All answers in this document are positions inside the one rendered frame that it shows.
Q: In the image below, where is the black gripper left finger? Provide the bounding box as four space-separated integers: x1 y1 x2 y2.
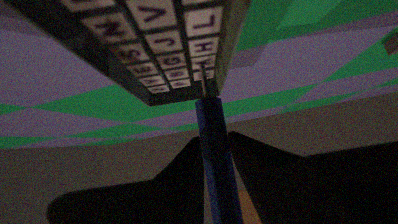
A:
46 137 204 224

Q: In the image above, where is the keyboard with keys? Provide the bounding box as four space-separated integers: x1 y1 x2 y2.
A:
0 0 253 108

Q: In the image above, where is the black stylus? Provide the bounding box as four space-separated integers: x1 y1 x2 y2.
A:
195 76 244 224

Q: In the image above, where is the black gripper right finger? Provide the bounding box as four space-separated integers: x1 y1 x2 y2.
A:
228 131 398 224

